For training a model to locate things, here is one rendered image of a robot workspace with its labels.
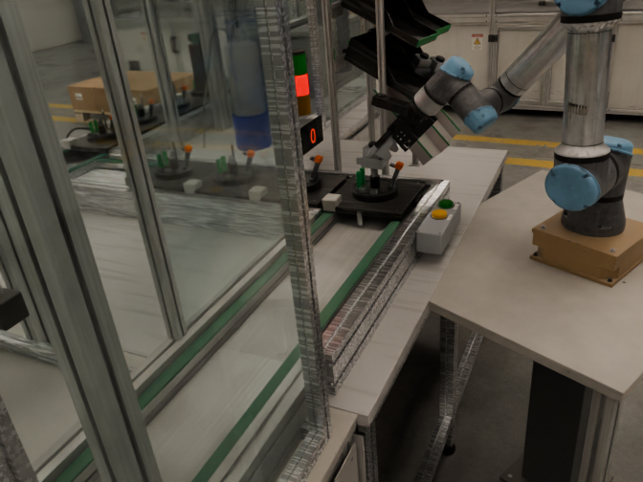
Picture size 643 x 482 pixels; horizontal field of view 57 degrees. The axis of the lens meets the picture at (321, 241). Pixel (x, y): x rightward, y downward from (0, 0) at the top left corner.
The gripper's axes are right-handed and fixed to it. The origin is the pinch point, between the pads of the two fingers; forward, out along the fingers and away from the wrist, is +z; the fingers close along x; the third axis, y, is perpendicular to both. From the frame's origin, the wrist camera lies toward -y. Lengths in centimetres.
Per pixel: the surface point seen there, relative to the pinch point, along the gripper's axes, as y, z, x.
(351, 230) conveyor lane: 11.8, 14.5, -15.1
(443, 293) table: 37.7, -1.8, -29.9
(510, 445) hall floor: 107, 51, 10
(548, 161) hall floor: 93, 64, 297
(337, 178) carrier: -2.3, 20.2, 8.1
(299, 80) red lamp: -23.9, -11.2, -20.9
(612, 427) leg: 75, -20, -50
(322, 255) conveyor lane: 10.4, 15.8, -30.5
